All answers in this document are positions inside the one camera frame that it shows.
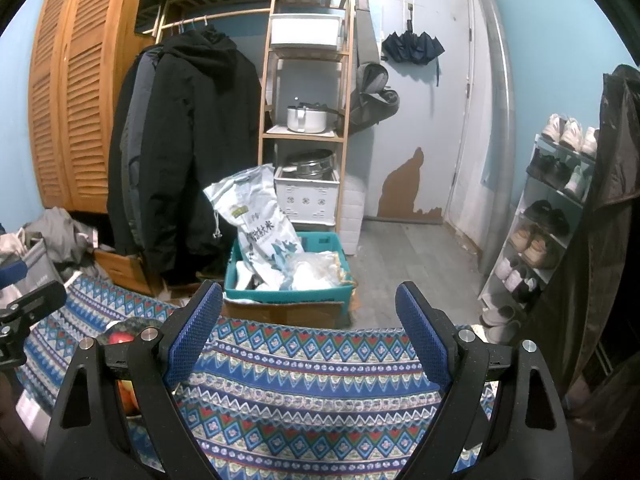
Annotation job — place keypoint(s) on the white plastic storage bin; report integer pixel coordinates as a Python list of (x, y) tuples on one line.
[(355, 215)]

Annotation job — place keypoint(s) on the clear plastic bag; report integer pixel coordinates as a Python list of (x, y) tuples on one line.
[(312, 270)]

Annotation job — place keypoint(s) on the orange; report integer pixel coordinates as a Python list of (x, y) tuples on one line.
[(127, 397)]

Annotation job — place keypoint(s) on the grey tote bag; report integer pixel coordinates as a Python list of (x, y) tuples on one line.
[(42, 262)]

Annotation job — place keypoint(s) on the white patterned crate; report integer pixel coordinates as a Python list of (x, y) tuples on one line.
[(305, 200)]

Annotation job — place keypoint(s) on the patterned blue tablecloth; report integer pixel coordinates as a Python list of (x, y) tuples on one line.
[(310, 360)]

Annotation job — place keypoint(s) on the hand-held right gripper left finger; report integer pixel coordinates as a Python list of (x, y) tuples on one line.
[(192, 335)]

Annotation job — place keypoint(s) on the dark brown coat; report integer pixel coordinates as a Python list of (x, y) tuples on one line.
[(600, 260)]

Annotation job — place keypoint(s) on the white knitted cloth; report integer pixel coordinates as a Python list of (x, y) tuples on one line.
[(12, 242)]

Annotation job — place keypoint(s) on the shoe rack with shoes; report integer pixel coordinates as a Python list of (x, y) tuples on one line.
[(537, 252)]

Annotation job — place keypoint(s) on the white rice bag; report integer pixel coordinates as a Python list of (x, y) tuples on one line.
[(255, 220)]

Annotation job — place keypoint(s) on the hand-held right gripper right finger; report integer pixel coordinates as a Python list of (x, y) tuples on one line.
[(425, 335)]

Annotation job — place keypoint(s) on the pale blue door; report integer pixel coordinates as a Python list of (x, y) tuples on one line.
[(425, 120)]

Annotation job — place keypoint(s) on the dark blue umbrella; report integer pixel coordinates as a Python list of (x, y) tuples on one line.
[(412, 47)]

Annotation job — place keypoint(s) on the grey jacket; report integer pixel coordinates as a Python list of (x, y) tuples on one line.
[(135, 125)]

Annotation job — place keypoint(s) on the grey metal pipe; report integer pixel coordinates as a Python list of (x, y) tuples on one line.
[(500, 110)]

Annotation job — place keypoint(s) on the brown cardboard box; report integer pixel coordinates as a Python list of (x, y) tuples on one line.
[(290, 312), (120, 267)]

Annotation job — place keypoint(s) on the metal door hook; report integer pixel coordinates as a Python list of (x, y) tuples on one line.
[(411, 15)]

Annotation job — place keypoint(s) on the wooden shelf rack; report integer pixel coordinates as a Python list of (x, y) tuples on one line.
[(300, 132)]

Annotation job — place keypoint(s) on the pile of grey clothes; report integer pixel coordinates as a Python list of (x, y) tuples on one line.
[(60, 235)]

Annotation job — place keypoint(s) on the wooden louvered wardrobe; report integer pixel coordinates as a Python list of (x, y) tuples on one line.
[(75, 85)]

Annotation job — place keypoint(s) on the white cooking pot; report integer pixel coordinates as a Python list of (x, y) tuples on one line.
[(305, 119)]

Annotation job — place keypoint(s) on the white plastic storage box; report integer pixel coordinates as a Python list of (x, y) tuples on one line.
[(305, 30)]

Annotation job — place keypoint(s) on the wooden clothes rail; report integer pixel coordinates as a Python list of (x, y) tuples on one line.
[(225, 16)]

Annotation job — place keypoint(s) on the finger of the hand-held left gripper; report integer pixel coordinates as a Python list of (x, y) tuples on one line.
[(35, 302), (12, 272)]

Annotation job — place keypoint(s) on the black hooded jacket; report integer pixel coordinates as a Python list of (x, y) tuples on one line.
[(200, 135)]

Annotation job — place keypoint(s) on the dark green glass plate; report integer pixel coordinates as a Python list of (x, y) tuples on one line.
[(135, 324)]

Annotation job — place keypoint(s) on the grey hanging bag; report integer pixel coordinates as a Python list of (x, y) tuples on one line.
[(370, 100)]

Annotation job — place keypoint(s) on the red apple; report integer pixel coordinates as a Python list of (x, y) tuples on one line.
[(120, 338)]

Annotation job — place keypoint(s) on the steel steamer pot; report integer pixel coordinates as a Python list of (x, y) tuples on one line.
[(310, 165)]

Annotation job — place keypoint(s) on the teal plastic crate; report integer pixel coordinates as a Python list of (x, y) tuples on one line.
[(320, 245)]

